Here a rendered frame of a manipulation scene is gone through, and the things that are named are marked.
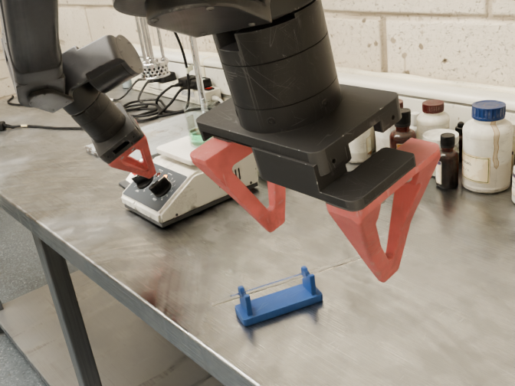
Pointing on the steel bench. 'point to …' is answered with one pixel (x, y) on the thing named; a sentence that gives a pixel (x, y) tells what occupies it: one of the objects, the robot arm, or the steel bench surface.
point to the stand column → (197, 65)
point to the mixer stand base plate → (158, 135)
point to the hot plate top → (178, 150)
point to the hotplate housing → (191, 191)
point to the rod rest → (278, 301)
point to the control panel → (144, 196)
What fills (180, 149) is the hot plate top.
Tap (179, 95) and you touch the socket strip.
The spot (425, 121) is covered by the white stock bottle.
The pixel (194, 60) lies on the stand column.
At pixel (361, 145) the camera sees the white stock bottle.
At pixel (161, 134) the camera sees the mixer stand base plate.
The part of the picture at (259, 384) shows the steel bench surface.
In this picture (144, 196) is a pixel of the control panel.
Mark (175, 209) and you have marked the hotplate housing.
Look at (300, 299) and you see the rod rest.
